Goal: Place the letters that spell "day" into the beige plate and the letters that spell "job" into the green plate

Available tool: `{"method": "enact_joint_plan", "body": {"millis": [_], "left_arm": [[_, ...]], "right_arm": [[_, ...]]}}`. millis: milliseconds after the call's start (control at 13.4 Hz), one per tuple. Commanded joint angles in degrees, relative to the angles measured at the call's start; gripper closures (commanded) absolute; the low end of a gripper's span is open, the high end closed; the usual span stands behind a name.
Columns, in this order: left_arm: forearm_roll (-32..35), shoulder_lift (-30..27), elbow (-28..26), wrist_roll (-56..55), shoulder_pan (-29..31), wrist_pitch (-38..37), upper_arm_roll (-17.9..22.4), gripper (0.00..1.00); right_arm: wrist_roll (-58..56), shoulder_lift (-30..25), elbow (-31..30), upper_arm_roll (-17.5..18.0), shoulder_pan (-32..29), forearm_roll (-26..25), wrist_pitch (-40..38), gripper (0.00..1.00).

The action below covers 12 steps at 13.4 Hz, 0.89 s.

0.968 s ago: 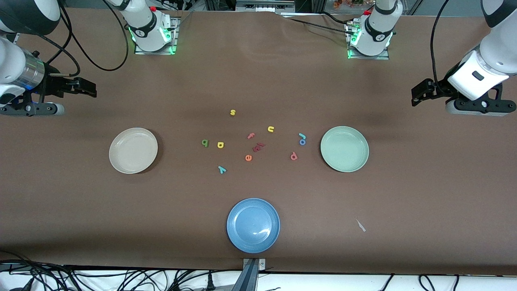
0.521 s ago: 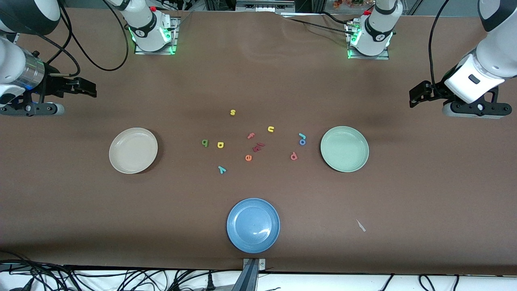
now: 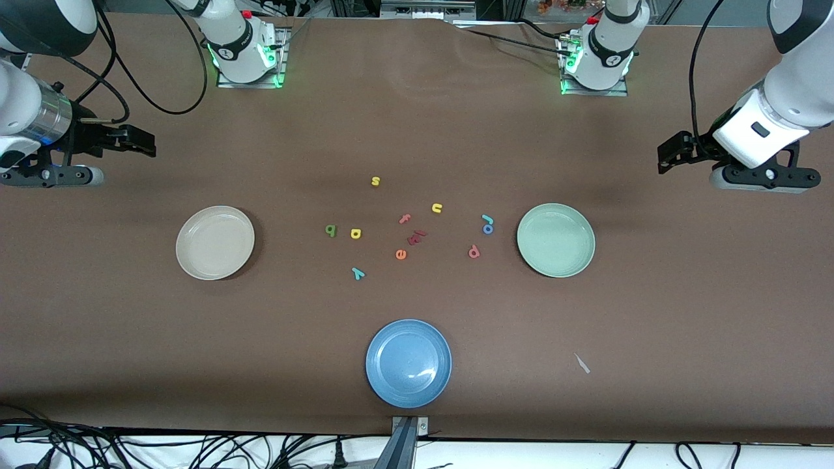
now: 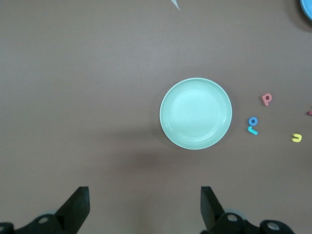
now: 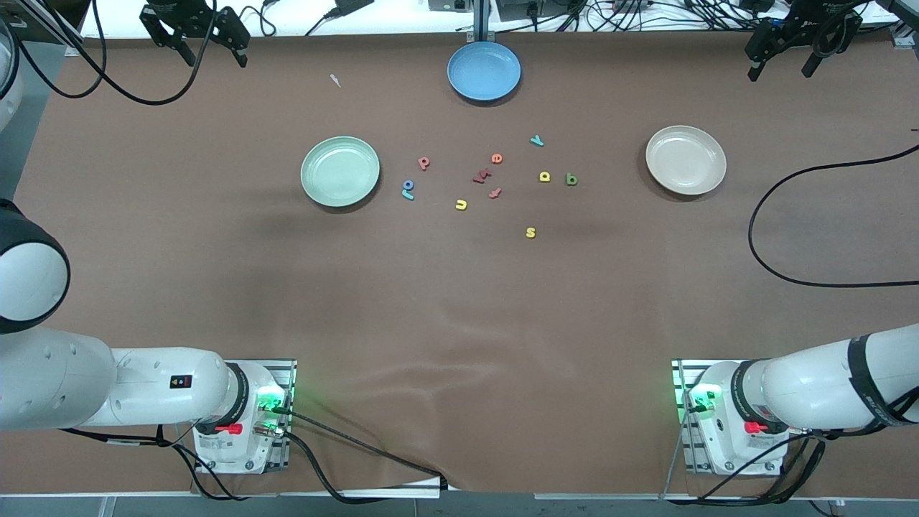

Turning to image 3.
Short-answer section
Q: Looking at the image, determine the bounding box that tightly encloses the beige brown plate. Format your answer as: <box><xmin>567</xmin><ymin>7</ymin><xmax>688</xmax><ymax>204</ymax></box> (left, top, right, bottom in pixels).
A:
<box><xmin>175</xmin><ymin>206</ymin><xmax>255</xmax><ymax>281</ymax></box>

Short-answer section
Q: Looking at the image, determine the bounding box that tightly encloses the green plate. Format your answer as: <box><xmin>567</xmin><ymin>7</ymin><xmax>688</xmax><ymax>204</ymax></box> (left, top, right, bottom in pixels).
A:
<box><xmin>517</xmin><ymin>203</ymin><xmax>596</xmax><ymax>279</ymax></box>

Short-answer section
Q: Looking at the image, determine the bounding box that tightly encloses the brown paper table cover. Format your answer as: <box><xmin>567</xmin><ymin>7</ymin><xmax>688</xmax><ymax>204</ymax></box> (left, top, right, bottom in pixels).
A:
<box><xmin>0</xmin><ymin>13</ymin><xmax>834</xmax><ymax>445</ymax></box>

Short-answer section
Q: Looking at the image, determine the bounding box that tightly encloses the grey metal box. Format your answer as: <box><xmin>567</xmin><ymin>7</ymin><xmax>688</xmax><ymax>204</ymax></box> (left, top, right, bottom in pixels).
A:
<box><xmin>381</xmin><ymin>0</ymin><xmax>476</xmax><ymax>20</ymax></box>

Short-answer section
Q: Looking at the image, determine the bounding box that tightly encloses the blue plate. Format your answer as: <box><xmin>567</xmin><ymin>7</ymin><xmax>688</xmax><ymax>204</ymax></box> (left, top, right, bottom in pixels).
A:
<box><xmin>366</xmin><ymin>319</ymin><xmax>452</xmax><ymax>409</ymax></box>

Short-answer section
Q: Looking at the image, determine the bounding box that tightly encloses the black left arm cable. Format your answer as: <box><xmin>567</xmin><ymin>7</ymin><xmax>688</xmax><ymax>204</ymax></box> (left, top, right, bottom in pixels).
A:
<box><xmin>689</xmin><ymin>0</ymin><xmax>725</xmax><ymax>143</ymax></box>

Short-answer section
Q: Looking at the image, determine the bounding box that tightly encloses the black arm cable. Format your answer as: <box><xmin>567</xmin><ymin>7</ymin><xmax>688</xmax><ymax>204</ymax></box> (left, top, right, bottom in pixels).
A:
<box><xmin>62</xmin><ymin>0</ymin><xmax>209</xmax><ymax>124</ymax></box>
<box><xmin>689</xmin><ymin>0</ymin><xmax>725</xmax><ymax>143</ymax></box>

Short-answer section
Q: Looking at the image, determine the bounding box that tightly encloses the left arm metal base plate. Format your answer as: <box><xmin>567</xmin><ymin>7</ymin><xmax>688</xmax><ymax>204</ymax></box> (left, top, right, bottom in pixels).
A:
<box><xmin>560</xmin><ymin>36</ymin><xmax>629</xmax><ymax>97</ymax></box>

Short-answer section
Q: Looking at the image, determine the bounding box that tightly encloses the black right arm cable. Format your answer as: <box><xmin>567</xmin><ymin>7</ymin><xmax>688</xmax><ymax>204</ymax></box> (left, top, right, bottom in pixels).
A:
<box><xmin>62</xmin><ymin>0</ymin><xmax>209</xmax><ymax>124</ymax></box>

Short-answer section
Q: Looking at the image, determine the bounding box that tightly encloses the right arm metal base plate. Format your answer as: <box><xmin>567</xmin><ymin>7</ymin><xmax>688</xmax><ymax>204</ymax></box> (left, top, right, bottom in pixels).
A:
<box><xmin>216</xmin><ymin>26</ymin><xmax>289</xmax><ymax>89</ymax></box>

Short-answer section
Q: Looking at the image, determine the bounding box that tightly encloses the black base cable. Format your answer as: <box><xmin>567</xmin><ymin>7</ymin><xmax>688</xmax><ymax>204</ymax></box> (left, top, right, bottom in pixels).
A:
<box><xmin>513</xmin><ymin>17</ymin><xmax>566</xmax><ymax>41</ymax></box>
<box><xmin>464</xmin><ymin>26</ymin><xmax>574</xmax><ymax>58</ymax></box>

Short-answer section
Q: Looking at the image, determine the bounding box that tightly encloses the grey aluminium camera pole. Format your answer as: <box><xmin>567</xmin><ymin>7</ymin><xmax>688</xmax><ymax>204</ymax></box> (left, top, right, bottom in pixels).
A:
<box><xmin>375</xmin><ymin>416</ymin><xmax>431</xmax><ymax>469</ymax></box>

